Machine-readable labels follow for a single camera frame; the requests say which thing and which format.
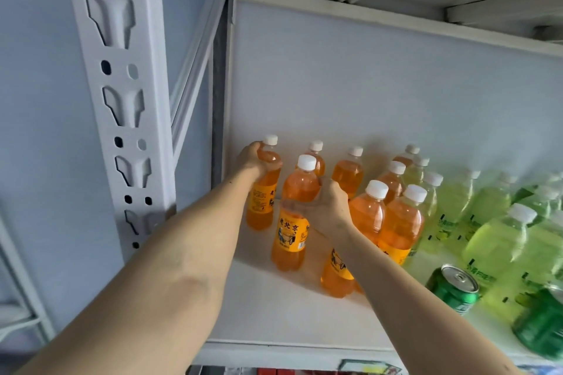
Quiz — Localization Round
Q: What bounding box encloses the person's left hand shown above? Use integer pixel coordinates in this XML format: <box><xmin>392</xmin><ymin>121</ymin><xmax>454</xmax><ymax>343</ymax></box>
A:
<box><xmin>230</xmin><ymin>141</ymin><xmax>284</xmax><ymax>182</ymax></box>

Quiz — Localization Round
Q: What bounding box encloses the person's right hand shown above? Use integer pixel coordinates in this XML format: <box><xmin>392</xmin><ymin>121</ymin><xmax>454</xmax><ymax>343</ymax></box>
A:
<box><xmin>281</xmin><ymin>176</ymin><xmax>352</xmax><ymax>239</ymax></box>

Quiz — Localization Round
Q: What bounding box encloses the white shelf with blue labels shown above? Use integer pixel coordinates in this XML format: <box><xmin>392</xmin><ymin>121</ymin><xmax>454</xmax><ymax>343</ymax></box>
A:
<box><xmin>0</xmin><ymin>0</ymin><xmax>563</xmax><ymax>375</ymax></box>

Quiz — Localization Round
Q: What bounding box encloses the yellow green price tag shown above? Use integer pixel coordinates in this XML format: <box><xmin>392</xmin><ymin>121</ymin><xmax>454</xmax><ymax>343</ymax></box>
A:
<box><xmin>338</xmin><ymin>359</ymin><xmax>403</xmax><ymax>375</ymax></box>

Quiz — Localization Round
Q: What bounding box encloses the group of pale green bottles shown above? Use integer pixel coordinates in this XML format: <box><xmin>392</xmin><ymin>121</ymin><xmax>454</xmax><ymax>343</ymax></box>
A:
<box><xmin>512</xmin><ymin>172</ymin><xmax>563</xmax><ymax>221</ymax></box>

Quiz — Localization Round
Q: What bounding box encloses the group of pale yellow bottles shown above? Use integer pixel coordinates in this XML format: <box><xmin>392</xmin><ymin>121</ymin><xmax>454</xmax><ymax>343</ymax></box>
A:
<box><xmin>402</xmin><ymin>157</ymin><xmax>563</xmax><ymax>323</ymax></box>

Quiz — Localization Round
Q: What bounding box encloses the green drink can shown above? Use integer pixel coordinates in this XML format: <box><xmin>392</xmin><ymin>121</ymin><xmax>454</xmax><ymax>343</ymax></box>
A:
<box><xmin>425</xmin><ymin>264</ymin><xmax>480</xmax><ymax>316</ymax></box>
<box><xmin>511</xmin><ymin>282</ymin><xmax>563</xmax><ymax>349</ymax></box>

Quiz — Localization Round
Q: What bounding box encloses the person's left forearm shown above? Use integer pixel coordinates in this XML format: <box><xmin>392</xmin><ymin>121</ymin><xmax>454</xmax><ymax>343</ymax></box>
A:
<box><xmin>17</xmin><ymin>172</ymin><xmax>260</xmax><ymax>375</ymax></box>

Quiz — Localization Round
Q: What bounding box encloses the blue price label strip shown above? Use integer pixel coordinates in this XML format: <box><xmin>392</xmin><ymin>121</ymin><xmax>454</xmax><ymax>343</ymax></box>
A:
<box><xmin>517</xmin><ymin>364</ymin><xmax>563</xmax><ymax>375</ymax></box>

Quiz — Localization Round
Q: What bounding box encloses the person's right forearm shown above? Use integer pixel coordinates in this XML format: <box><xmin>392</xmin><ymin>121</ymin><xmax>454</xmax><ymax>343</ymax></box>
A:
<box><xmin>334</xmin><ymin>225</ymin><xmax>524</xmax><ymax>375</ymax></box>

